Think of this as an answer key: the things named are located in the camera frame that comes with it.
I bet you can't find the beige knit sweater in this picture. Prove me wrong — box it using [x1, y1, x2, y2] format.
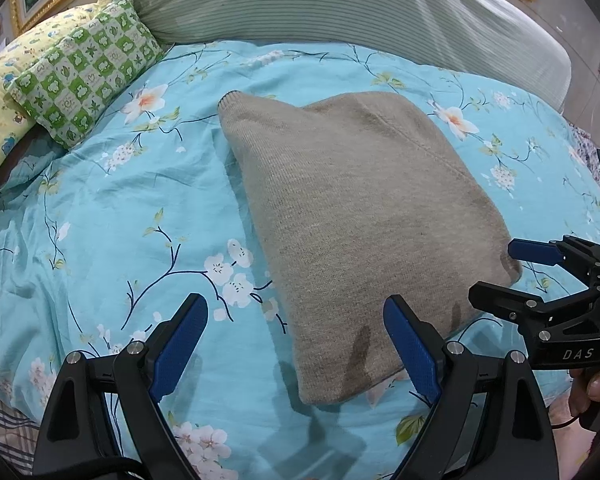
[217, 90, 523, 407]

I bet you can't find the green checked pillow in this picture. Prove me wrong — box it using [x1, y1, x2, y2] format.
[4, 0, 167, 150]

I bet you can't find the grey plaid cloth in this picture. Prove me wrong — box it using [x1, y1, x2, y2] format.
[0, 385, 41, 471]

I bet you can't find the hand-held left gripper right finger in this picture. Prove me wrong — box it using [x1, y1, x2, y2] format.
[382, 294, 561, 480]

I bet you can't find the light blue floral bedsheet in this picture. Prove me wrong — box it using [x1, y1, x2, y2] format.
[0, 40, 600, 480]

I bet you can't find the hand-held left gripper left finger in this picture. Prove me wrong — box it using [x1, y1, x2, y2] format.
[32, 292, 209, 480]

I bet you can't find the yellow cartoon print pillow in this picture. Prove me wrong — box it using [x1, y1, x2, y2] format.
[0, 0, 118, 198]

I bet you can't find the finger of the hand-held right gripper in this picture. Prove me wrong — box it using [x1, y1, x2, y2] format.
[467, 282, 600, 342]
[507, 234, 600, 289]

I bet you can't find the purple floral cloth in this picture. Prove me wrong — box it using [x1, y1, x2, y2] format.
[567, 125, 600, 181]

